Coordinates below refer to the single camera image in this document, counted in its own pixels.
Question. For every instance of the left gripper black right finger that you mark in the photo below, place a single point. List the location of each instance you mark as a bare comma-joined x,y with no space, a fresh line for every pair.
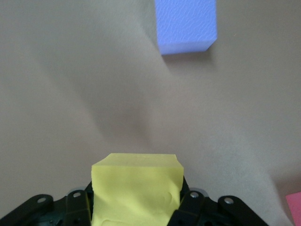
192,209

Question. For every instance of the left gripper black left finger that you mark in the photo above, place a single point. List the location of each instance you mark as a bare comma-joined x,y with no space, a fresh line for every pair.
75,209

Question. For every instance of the yellow foam block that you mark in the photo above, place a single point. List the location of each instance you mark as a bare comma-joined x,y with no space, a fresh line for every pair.
136,188

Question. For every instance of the red foam block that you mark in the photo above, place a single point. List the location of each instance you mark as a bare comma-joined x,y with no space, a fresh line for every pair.
295,209

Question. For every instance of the brown table cover sheet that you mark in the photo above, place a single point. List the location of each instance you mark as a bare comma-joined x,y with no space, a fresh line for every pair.
70,82

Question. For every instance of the purple foam block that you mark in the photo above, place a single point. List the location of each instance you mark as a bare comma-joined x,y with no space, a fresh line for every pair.
185,23

